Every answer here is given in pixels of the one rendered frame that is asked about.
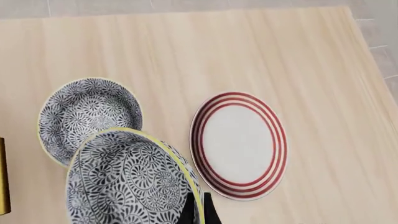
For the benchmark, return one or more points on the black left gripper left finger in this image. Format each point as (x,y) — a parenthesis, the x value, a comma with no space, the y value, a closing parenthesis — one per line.
(188,211)

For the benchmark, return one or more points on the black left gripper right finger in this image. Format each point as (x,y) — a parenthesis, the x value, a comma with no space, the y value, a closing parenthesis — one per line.
(211,212)

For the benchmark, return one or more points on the white plate with red rings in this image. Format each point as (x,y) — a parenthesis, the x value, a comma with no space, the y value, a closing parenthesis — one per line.
(239,147)

